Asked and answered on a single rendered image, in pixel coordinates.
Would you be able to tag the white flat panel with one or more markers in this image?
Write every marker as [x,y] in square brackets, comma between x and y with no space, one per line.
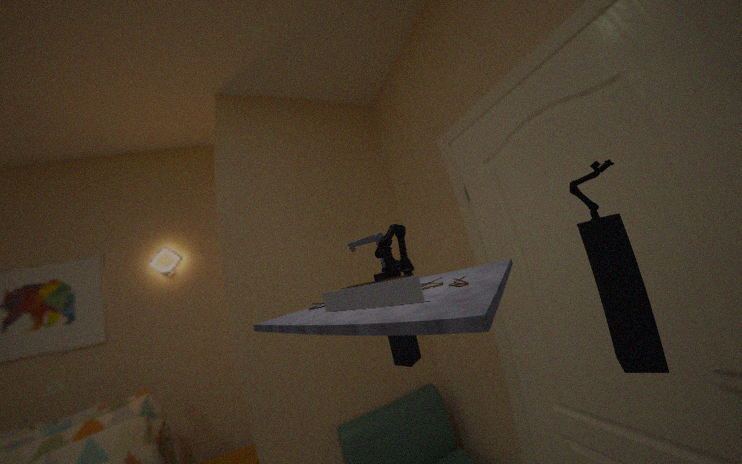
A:
[402,291]

